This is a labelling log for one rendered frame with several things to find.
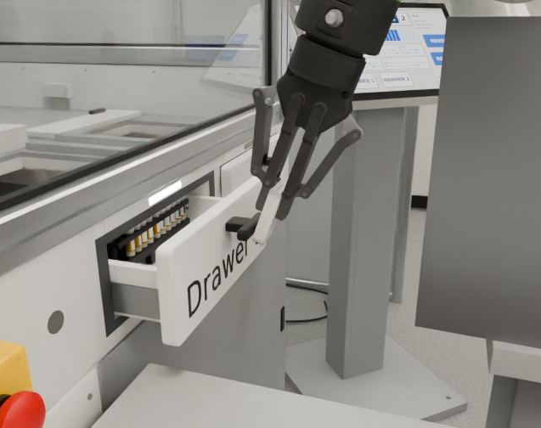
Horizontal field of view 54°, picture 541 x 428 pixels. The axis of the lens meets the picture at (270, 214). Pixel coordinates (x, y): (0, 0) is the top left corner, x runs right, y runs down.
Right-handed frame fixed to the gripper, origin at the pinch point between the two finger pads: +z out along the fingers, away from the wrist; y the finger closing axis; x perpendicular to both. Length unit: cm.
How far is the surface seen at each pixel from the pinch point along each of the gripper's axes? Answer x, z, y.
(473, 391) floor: 103, 74, 66
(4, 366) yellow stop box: -31.8, 4.6, -8.0
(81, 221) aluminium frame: -16.7, 1.3, -13.7
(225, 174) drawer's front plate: 16.9, 4.9, -11.8
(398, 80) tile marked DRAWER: 88, -9, 3
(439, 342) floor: 129, 78, 55
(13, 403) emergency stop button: -33.6, 5.0, -5.5
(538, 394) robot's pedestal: 9.7, 11.7, 40.1
